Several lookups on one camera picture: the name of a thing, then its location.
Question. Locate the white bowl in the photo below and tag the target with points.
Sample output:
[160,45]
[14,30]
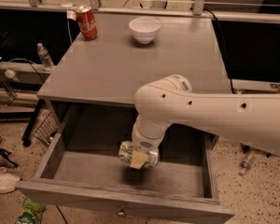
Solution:
[144,30]

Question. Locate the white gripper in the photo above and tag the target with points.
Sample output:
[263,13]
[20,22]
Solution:
[144,141]

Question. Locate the crushed green 7up can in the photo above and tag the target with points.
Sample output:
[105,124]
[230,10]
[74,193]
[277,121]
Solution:
[125,154]

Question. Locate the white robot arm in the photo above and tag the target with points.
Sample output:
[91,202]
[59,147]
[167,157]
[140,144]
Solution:
[251,119]

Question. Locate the metal drawer knob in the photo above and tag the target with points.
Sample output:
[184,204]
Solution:
[121,212]

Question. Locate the wire mesh basket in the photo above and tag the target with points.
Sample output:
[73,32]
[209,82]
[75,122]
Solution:
[46,130]

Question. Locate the clear water bottle on shelf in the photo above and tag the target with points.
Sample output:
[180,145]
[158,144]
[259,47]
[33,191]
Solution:
[44,57]

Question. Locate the red coca-cola can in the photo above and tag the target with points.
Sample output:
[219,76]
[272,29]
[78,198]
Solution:
[86,22]

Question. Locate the black monitor right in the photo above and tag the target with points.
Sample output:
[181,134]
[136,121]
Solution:
[250,50]

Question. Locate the open grey top drawer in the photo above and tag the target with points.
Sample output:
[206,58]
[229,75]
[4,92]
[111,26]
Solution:
[90,175]

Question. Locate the green chip bag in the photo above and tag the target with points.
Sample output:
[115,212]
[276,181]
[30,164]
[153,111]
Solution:
[32,212]

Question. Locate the clear bottle on floor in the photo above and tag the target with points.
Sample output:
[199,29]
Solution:
[246,163]

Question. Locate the grey cabinet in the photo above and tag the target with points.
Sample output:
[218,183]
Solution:
[92,87]

